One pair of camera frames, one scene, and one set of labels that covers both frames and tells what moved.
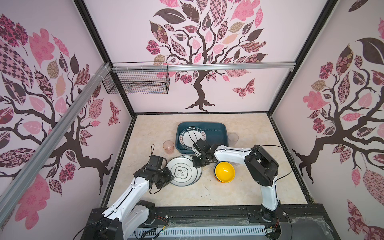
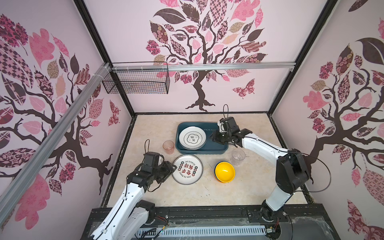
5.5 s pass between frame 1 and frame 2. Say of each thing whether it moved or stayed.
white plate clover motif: moved
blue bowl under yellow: stayed
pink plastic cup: stayed
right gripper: moved
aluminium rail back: stayed
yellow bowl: stayed
